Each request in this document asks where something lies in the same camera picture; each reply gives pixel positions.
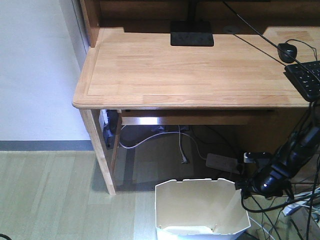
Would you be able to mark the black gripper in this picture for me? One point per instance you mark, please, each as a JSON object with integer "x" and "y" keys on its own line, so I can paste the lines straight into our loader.
{"x": 266, "y": 182}

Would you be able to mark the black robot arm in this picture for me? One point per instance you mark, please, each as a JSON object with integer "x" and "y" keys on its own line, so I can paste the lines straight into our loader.
{"x": 295, "y": 153}

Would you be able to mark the black keyboard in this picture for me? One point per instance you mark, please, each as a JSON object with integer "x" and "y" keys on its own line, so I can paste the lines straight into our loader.
{"x": 305, "y": 78}

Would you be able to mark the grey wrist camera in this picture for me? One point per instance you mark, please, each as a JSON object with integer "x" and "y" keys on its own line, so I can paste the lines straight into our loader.
{"x": 253, "y": 157}

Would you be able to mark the white trash bin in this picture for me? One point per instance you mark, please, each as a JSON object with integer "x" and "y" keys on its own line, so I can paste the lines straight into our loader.
{"x": 199, "y": 209}

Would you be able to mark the white power strip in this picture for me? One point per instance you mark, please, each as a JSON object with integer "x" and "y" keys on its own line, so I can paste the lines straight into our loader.
{"x": 224, "y": 163}

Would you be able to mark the light wooden desk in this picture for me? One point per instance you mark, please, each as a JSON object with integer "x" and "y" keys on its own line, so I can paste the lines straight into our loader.
{"x": 131, "y": 67}

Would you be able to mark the black computer mouse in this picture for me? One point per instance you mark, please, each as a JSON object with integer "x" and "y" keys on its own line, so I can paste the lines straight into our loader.
{"x": 287, "y": 52}

